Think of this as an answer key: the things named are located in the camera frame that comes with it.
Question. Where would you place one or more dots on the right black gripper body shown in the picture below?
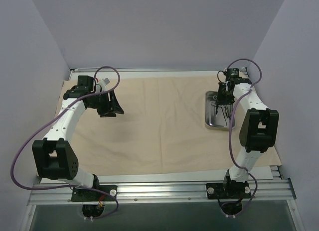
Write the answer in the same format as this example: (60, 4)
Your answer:
(225, 100)

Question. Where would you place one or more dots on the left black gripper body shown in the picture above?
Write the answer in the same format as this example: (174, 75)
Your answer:
(106, 105)

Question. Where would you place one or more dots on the steel surgical scissors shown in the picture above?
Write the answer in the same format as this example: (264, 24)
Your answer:
(219, 113)

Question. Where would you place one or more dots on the steel surgical forceps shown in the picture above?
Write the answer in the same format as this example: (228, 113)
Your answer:
(227, 112)

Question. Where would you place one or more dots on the steel instrument tray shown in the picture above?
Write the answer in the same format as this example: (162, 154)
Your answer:
(210, 107)

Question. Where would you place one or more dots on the beige cloth wrap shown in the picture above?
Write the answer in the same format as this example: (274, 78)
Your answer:
(162, 130)

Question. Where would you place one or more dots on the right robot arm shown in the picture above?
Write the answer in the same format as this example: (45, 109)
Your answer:
(259, 128)

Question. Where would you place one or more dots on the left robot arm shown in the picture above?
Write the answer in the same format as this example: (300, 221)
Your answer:
(53, 155)

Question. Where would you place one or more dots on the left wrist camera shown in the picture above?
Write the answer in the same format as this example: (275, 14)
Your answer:
(104, 83)

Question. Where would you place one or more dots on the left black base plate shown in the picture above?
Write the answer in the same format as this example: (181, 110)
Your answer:
(83, 195)

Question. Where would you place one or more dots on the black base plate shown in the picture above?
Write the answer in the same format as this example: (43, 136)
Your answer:
(216, 191)
(83, 195)

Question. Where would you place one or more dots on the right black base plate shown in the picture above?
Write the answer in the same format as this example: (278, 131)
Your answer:
(216, 191)

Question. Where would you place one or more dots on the aluminium front rail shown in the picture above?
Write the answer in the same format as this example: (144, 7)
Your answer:
(169, 192)

